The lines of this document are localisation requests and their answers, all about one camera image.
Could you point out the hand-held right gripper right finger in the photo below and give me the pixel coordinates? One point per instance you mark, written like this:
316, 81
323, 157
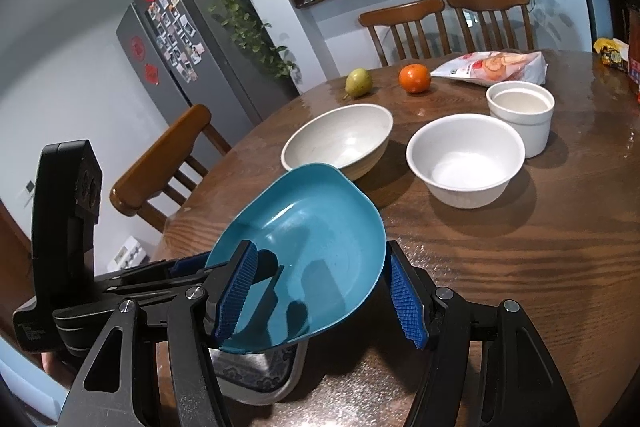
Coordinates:
407, 302

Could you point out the grey refrigerator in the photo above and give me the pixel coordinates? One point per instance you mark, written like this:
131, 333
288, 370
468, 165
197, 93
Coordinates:
220, 57

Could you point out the large cream bowl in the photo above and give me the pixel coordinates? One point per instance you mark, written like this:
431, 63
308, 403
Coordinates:
340, 137

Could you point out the group of fridge magnets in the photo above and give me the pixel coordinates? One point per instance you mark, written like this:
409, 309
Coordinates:
172, 32

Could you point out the white bowl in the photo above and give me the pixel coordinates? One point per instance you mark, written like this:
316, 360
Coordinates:
465, 157

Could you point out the dark patterned plate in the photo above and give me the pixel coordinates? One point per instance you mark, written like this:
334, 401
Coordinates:
260, 372

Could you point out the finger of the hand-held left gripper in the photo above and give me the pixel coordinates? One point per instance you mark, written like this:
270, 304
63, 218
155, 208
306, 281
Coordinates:
150, 284
190, 266

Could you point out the wooden chair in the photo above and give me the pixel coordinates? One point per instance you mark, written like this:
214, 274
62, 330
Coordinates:
487, 2
150, 177
400, 14

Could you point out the yellow snack packet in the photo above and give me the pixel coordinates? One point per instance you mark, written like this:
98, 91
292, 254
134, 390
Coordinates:
611, 53

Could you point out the red sauce bottle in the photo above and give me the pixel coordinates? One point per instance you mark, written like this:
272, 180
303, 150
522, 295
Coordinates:
635, 74

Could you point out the white snack bag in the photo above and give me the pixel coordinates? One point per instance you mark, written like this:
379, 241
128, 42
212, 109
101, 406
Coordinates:
490, 67

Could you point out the green pear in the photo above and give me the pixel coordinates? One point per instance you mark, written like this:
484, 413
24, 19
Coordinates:
358, 83

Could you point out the white ramekin cup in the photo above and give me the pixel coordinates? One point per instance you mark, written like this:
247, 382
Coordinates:
530, 127

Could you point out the orange fruit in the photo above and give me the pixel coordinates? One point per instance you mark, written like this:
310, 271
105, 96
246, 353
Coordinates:
414, 79

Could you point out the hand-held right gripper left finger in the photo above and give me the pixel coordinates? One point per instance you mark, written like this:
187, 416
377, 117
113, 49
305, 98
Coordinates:
235, 292

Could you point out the blue bowl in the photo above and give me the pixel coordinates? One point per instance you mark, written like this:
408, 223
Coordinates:
310, 237

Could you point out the trailing green plant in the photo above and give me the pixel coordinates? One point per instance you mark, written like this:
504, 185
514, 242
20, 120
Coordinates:
240, 17

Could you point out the white power strip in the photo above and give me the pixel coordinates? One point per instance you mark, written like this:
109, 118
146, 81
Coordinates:
127, 252

